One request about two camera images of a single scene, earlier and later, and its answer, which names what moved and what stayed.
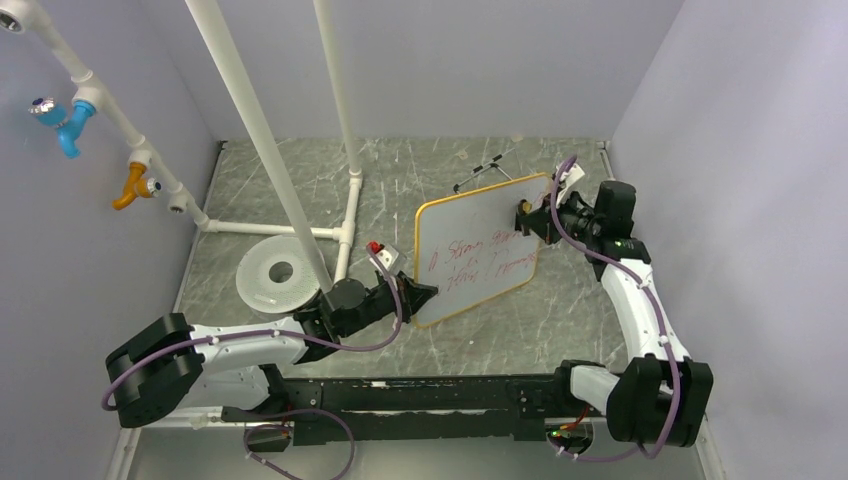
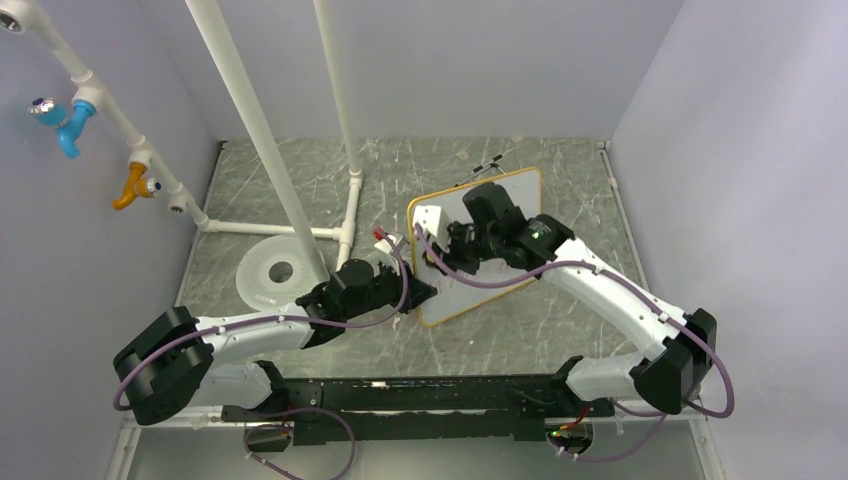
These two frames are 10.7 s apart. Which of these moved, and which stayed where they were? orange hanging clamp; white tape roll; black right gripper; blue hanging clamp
Moved: black right gripper
Stayed: orange hanging clamp; white tape roll; blue hanging clamp
